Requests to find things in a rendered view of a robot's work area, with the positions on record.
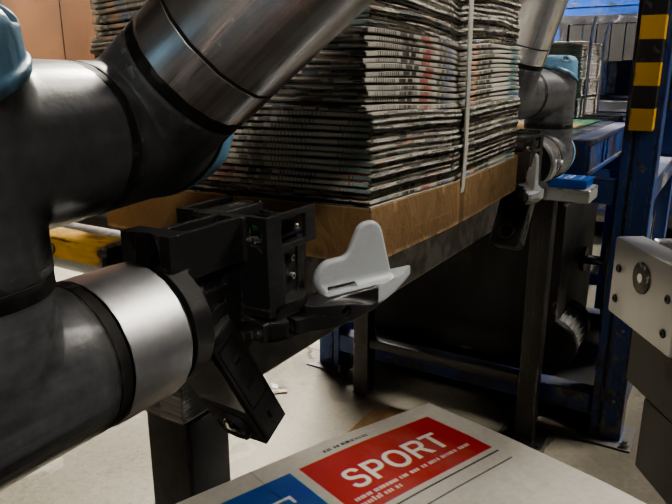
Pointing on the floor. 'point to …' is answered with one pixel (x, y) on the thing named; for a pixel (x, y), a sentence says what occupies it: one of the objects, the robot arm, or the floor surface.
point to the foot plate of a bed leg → (532, 439)
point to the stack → (416, 469)
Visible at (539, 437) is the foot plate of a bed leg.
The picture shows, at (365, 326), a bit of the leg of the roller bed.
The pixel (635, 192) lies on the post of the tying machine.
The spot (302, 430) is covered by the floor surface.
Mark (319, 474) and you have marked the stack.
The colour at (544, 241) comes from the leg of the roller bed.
